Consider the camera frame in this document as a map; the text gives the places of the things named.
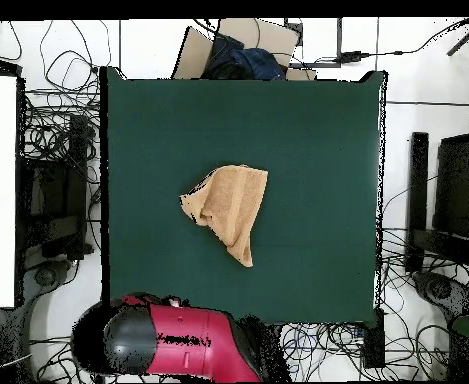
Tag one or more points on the brown cardboard box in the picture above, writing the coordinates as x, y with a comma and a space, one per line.
274, 40

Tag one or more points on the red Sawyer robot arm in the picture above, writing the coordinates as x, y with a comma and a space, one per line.
186, 352

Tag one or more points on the black power adapter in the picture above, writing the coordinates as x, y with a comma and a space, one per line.
350, 56

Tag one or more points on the dark green table cloth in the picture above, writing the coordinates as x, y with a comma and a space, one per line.
318, 160

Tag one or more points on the dark blue garment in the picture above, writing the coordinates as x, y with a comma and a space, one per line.
254, 62

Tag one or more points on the black rectangular box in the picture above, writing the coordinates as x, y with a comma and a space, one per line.
374, 344

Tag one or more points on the black stand frame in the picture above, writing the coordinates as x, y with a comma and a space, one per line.
78, 160
418, 180

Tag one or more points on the tan terry towel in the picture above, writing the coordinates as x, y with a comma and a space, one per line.
230, 200

